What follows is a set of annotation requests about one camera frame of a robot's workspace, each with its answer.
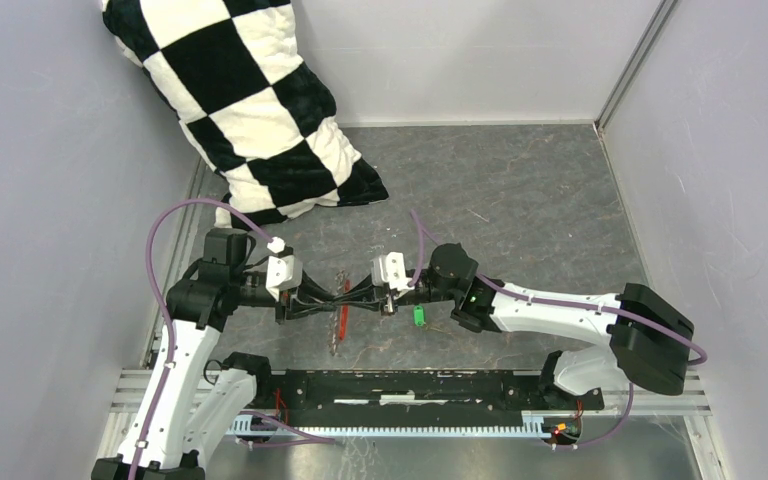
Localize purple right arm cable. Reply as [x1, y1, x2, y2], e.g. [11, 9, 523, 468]
[407, 210, 709, 450]

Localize black white checkered pillow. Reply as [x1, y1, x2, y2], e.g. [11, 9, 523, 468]
[101, 0, 389, 229]

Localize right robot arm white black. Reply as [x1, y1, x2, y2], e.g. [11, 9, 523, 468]
[346, 243, 694, 408]

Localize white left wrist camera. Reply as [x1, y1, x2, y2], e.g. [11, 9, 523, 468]
[265, 255, 303, 301]

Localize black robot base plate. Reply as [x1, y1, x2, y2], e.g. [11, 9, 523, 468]
[250, 370, 605, 428]

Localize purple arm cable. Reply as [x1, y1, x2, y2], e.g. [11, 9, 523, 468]
[125, 197, 336, 480]
[407, 210, 709, 450]

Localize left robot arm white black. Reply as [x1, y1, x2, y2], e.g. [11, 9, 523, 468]
[91, 229, 302, 479]

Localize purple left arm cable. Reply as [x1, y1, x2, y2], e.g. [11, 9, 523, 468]
[125, 197, 336, 480]

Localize metal key holder red handle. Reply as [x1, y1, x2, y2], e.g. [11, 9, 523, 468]
[329, 270, 351, 357]

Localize aluminium frame rail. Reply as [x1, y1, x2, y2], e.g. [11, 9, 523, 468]
[106, 368, 713, 439]

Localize small green object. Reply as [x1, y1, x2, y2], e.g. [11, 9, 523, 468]
[412, 305, 426, 328]

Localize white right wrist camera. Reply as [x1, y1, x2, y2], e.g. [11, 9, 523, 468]
[371, 252, 412, 292]

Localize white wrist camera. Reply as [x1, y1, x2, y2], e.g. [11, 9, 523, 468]
[265, 255, 303, 301]
[371, 252, 412, 292]

